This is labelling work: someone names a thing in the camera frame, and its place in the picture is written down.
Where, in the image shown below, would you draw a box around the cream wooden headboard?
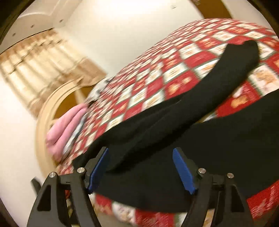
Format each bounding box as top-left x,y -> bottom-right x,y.
35,80 -> 93,177

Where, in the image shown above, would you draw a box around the white patterned pillow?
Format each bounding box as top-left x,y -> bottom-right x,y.
85,77 -> 113,104

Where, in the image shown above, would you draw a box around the pink folded blanket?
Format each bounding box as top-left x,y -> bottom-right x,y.
46,104 -> 88,163

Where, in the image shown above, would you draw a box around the brown wooden door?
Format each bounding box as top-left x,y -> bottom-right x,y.
191,0 -> 232,19

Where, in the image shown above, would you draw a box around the beige patterned curtain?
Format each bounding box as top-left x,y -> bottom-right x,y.
1,29 -> 106,117

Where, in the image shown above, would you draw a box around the red checkered holiday bedspread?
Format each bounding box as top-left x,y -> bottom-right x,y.
57,19 -> 278,226

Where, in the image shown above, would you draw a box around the grey patterned folded sheet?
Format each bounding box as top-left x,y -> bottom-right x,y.
62,113 -> 88,158

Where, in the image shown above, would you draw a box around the black pants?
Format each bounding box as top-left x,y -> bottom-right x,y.
72,40 -> 278,213

